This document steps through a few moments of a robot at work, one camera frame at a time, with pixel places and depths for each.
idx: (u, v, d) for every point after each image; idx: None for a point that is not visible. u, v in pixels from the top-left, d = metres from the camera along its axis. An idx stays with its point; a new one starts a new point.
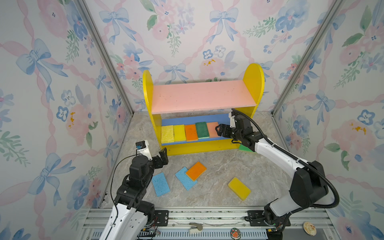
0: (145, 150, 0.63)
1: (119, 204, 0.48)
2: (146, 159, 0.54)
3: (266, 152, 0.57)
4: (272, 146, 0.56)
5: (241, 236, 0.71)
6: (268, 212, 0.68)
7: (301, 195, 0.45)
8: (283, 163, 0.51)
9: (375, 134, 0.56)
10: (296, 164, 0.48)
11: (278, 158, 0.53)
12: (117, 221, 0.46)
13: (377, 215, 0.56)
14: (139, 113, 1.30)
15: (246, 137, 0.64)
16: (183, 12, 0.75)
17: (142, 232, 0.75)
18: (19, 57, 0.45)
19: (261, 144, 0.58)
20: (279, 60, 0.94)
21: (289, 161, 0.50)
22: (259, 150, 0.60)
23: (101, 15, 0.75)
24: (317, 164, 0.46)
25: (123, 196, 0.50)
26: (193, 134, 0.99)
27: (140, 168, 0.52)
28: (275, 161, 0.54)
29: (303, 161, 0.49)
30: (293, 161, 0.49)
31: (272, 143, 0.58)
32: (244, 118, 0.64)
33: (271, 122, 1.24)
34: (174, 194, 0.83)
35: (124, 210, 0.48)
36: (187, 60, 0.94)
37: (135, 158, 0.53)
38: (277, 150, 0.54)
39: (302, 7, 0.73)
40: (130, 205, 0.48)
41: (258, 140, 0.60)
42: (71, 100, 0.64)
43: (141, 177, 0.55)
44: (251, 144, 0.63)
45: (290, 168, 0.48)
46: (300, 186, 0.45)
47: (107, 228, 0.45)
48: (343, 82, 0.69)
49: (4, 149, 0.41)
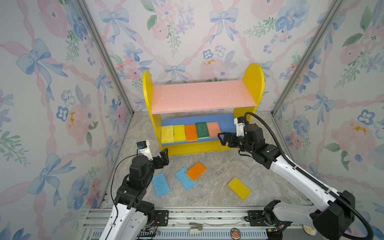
0: (145, 150, 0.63)
1: (119, 204, 0.48)
2: (146, 159, 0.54)
3: (285, 174, 0.50)
4: (294, 168, 0.49)
5: (241, 236, 0.71)
6: (269, 213, 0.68)
7: (330, 229, 0.41)
8: (308, 191, 0.45)
9: (375, 134, 0.56)
10: (325, 195, 0.42)
11: (301, 184, 0.47)
12: (117, 221, 0.46)
13: (378, 215, 0.56)
14: (139, 113, 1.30)
15: (259, 152, 0.56)
16: (183, 12, 0.75)
17: (142, 232, 0.75)
18: (19, 57, 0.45)
19: (280, 165, 0.51)
20: (279, 60, 0.94)
21: (317, 190, 0.44)
22: (276, 170, 0.53)
23: (101, 15, 0.75)
24: (348, 195, 0.41)
25: (123, 196, 0.50)
26: (193, 134, 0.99)
27: (140, 168, 0.52)
28: (296, 184, 0.48)
29: (335, 193, 0.42)
30: (322, 191, 0.43)
31: (294, 165, 0.50)
32: (256, 130, 0.56)
33: (271, 122, 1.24)
34: (174, 194, 0.83)
35: (124, 210, 0.48)
36: (187, 60, 0.94)
37: (135, 158, 0.53)
38: (300, 174, 0.48)
39: (302, 7, 0.73)
40: (130, 205, 0.48)
41: (276, 157, 0.53)
42: (71, 100, 0.64)
43: (141, 177, 0.55)
44: (266, 160, 0.54)
45: (317, 199, 0.43)
46: (331, 222, 0.40)
47: (107, 228, 0.45)
48: (343, 82, 0.69)
49: (4, 149, 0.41)
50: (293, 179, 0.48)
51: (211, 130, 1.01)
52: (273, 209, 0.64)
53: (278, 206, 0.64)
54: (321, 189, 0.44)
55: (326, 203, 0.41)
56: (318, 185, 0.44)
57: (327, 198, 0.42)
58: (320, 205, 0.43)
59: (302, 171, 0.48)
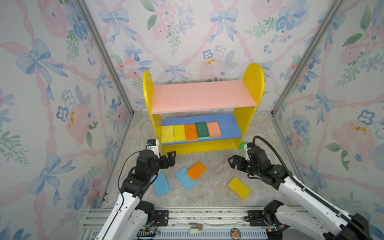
0: (153, 147, 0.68)
1: (125, 193, 0.51)
2: (152, 152, 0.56)
3: (295, 196, 0.51)
4: (302, 190, 0.50)
5: (241, 236, 0.71)
6: (268, 214, 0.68)
7: None
8: (319, 214, 0.45)
9: (375, 134, 0.56)
10: (337, 219, 0.42)
11: (311, 206, 0.47)
12: (123, 208, 0.48)
13: (377, 215, 0.56)
14: (139, 113, 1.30)
15: (267, 174, 0.57)
16: (183, 12, 0.75)
17: (142, 232, 0.75)
18: (19, 57, 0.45)
19: (289, 186, 0.52)
20: (279, 60, 0.94)
21: (328, 213, 0.44)
22: (284, 191, 0.54)
23: (101, 15, 0.75)
24: (361, 219, 0.41)
25: (129, 186, 0.52)
26: (193, 134, 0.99)
27: (146, 159, 0.56)
28: (305, 206, 0.49)
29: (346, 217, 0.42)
30: (333, 214, 0.43)
31: (303, 186, 0.51)
32: (259, 152, 0.59)
33: (271, 122, 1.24)
34: (174, 194, 0.83)
35: (129, 198, 0.49)
36: (188, 60, 0.94)
37: (142, 151, 0.57)
38: (309, 195, 0.48)
39: (302, 7, 0.73)
40: (136, 192, 0.51)
41: (284, 179, 0.54)
42: (71, 100, 0.64)
43: (146, 169, 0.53)
44: (273, 181, 0.56)
45: (329, 222, 0.43)
46: None
47: (112, 214, 0.46)
48: (343, 82, 0.69)
49: (4, 149, 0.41)
50: (302, 201, 0.49)
51: (211, 130, 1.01)
52: (276, 213, 0.64)
53: (282, 211, 0.63)
54: (332, 212, 0.44)
55: (339, 228, 0.41)
56: (328, 208, 0.45)
57: (339, 221, 0.42)
58: (332, 229, 0.42)
59: (311, 193, 0.49)
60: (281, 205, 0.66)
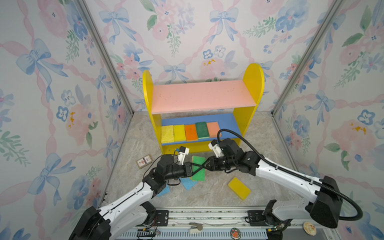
0: (181, 154, 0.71)
1: (145, 184, 0.58)
2: (171, 160, 0.60)
3: (271, 175, 0.51)
4: (276, 169, 0.50)
5: (241, 236, 0.71)
6: (270, 216, 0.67)
7: (326, 219, 0.43)
8: (295, 186, 0.46)
9: (375, 134, 0.56)
10: (311, 187, 0.44)
11: (287, 181, 0.48)
12: (139, 193, 0.54)
13: (377, 214, 0.56)
14: (139, 113, 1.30)
15: (242, 163, 0.57)
16: (183, 12, 0.75)
17: (142, 232, 0.75)
18: (19, 57, 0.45)
19: (263, 169, 0.52)
20: (279, 60, 0.94)
21: (303, 184, 0.45)
22: (262, 175, 0.54)
23: (101, 15, 0.75)
24: (330, 180, 0.44)
25: (149, 181, 0.59)
26: (193, 134, 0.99)
27: (165, 167, 0.60)
28: (282, 182, 0.49)
29: (317, 182, 0.44)
30: (307, 183, 0.45)
31: (275, 165, 0.52)
32: (230, 144, 0.58)
33: (271, 122, 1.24)
34: (174, 194, 0.83)
35: (147, 188, 0.56)
36: (187, 60, 0.94)
37: (163, 157, 0.61)
38: (282, 172, 0.49)
39: (302, 7, 0.73)
40: (153, 188, 0.57)
41: (258, 164, 0.54)
42: (71, 100, 0.64)
43: (164, 174, 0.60)
44: (250, 169, 0.56)
45: (306, 193, 0.44)
46: (325, 212, 0.41)
47: (130, 192, 0.53)
48: (343, 82, 0.69)
49: (4, 149, 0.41)
50: (278, 178, 0.50)
51: (211, 130, 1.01)
52: (273, 211, 0.64)
53: (276, 207, 0.63)
54: (306, 182, 0.45)
55: (314, 194, 0.42)
56: (302, 179, 0.46)
57: (313, 188, 0.43)
58: (310, 198, 0.44)
59: (284, 169, 0.50)
60: (274, 203, 0.67)
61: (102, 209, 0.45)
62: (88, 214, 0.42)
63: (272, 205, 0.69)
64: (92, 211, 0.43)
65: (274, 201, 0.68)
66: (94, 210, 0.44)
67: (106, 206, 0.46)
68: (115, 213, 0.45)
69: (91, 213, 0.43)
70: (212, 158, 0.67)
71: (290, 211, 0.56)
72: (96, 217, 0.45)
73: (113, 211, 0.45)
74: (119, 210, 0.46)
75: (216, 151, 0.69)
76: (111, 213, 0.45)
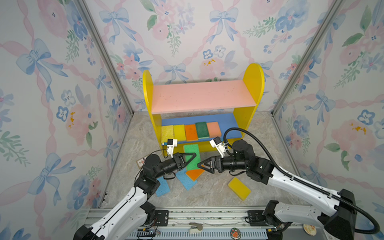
0: (170, 147, 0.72)
1: (137, 188, 0.56)
2: (157, 161, 0.55)
3: (285, 186, 0.49)
4: (291, 179, 0.49)
5: (241, 236, 0.71)
6: (270, 216, 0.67)
7: (342, 231, 0.42)
8: (312, 198, 0.45)
9: (375, 134, 0.56)
10: (329, 200, 0.42)
11: (302, 193, 0.46)
12: (132, 199, 0.52)
13: (377, 214, 0.56)
14: (139, 113, 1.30)
15: (255, 171, 0.54)
16: (183, 12, 0.75)
17: (142, 232, 0.75)
18: (19, 57, 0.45)
19: (277, 179, 0.50)
20: (279, 60, 0.93)
21: (320, 197, 0.44)
22: (275, 185, 0.52)
23: (101, 15, 0.75)
24: (348, 193, 0.43)
25: (141, 184, 0.57)
26: (193, 134, 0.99)
27: (151, 169, 0.55)
28: (297, 193, 0.48)
29: (336, 196, 0.43)
30: (325, 197, 0.43)
31: (291, 176, 0.49)
32: (246, 149, 0.52)
33: (271, 122, 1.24)
34: (174, 194, 0.83)
35: (140, 192, 0.55)
36: (187, 60, 0.94)
37: (147, 159, 0.56)
38: (297, 183, 0.47)
39: (302, 7, 0.73)
40: (146, 190, 0.56)
41: (271, 172, 0.51)
42: (71, 100, 0.64)
43: (154, 175, 0.61)
44: (262, 177, 0.53)
45: (324, 206, 0.43)
46: (343, 226, 0.40)
47: (122, 201, 0.51)
48: (343, 82, 0.69)
49: (3, 149, 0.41)
50: (293, 188, 0.48)
51: (211, 130, 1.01)
52: (276, 212, 0.63)
53: (280, 209, 0.63)
54: (324, 195, 0.44)
55: (333, 209, 0.41)
56: (320, 192, 0.44)
57: (332, 202, 0.42)
58: (328, 212, 0.43)
59: (300, 181, 0.48)
60: (276, 203, 0.67)
61: (94, 226, 0.43)
62: (80, 234, 0.41)
63: (273, 206, 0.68)
64: (85, 230, 0.42)
65: (277, 203, 0.67)
66: (86, 229, 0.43)
67: (99, 221, 0.44)
68: (109, 227, 0.44)
69: (84, 232, 0.41)
70: (217, 159, 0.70)
71: (298, 217, 0.55)
72: (89, 235, 0.43)
73: (106, 225, 0.44)
74: (112, 223, 0.45)
75: (220, 150, 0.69)
76: (104, 228, 0.43)
